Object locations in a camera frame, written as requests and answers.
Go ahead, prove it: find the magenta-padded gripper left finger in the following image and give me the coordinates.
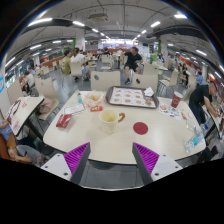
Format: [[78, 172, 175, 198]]
[[40, 142, 92, 185]]

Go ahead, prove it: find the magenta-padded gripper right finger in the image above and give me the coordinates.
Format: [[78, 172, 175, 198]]
[[131, 142, 184, 186]]

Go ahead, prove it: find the clear blue-capped water bottle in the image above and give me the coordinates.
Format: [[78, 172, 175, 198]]
[[184, 129, 206, 153]]

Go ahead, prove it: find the flat round red coaster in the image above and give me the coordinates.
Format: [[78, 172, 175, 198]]
[[132, 121, 149, 136]]

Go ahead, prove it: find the red flat box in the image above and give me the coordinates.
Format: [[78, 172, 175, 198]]
[[55, 113, 73, 129]]

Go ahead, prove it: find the white printed card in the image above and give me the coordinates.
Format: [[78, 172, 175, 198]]
[[63, 103, 87, 116]]

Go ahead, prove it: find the colourful printed flyer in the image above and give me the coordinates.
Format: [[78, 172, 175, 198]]
[[158, 103, 183, 121]]

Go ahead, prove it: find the small teal-capped clear bottle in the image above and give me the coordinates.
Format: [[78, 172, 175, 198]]
[[75, 89, 83, 104]]

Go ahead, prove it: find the clear food wrapper with fries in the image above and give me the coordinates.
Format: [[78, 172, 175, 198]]
[[82, 91, 107, 109]]

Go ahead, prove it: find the dark food tray with liner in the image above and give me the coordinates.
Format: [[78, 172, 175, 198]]
[[105, 85, 160, 110]]

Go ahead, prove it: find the red paper cup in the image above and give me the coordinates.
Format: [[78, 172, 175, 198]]
[[170, 91, 184, 109]]

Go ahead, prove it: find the white crumpled napkin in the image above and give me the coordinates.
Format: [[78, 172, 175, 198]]
[[143, 87, 155, 98]]

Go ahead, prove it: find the white side table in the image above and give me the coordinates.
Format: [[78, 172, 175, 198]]
[[4, 95, 45, 137]]

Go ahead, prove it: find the beige chair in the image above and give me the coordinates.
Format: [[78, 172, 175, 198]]
[[90, 70, 122, 93], [131, 73, 159, 94], [34, 77, 61, 121]]

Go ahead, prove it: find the person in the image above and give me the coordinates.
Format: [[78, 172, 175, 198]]
[[188, 81, 221, 126], [60, 49, 73, 77], [119, 46, 144, 85], [0, 113, 46, 166], [21, 69, 38, 96], [70, 47, 91, 81]]

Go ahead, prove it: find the group of beige chairs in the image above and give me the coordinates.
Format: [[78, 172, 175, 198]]
[[39, 53, 198, 98]]

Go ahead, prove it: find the group of ceiling lights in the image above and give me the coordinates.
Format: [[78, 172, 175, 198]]
[[4, 13, 224, 79]]

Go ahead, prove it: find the ceiling air conditioner unit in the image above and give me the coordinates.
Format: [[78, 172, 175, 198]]
[[88, 12, 109, 24]]

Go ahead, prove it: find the cream mug with brown handle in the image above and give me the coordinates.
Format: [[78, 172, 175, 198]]
[[98, 109, 126, 135]]

